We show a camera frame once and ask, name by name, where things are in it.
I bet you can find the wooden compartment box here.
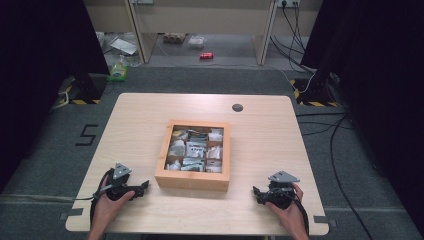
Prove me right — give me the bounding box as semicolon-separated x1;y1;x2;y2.
154;119;232;193

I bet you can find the black stand base hazard tape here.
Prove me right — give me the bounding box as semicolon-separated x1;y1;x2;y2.
58;73;108;106
289;77;339;108

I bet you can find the bundle of black wall cables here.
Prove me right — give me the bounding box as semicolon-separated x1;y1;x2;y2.
269;3;316;74

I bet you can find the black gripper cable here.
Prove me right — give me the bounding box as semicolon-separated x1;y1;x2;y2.
89;168;116;231
293;196;311;236

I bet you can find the beige wooden desk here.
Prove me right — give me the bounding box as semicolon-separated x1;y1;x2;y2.
83;0;279;67

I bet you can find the pile of small packets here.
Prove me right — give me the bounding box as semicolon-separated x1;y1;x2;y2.
165;126;224;174

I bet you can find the person's left hand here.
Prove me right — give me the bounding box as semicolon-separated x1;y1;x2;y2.
94;175;136;225

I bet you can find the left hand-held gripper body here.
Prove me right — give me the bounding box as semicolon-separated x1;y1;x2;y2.
105;162;138;202

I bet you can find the clear plastic bag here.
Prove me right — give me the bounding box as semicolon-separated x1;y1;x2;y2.
187;35;208;50

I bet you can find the brown cardboard carton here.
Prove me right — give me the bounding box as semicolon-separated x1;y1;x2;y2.
162;32;187;44

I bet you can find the black curtain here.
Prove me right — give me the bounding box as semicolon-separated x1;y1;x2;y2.
0;0;111;194
300;0;424;234

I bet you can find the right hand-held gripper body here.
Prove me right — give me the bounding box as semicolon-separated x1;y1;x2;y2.
262;170;301;211

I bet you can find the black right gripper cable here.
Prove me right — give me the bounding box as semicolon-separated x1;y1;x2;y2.
293;196;311;236

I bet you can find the person's right hand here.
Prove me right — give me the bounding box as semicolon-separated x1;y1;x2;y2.
265;182;306;232

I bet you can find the white plastic sheet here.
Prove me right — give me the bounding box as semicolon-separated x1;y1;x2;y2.
109;37;139;56

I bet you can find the green plastic packet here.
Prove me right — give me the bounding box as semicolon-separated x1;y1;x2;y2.
106;54;129;83

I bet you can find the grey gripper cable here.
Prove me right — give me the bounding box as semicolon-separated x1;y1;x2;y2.
73;184;116;202

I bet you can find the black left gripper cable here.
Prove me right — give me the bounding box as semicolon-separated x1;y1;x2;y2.
89;168;116;231

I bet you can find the black floor cable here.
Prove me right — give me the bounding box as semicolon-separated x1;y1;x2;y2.
295;111;374;240

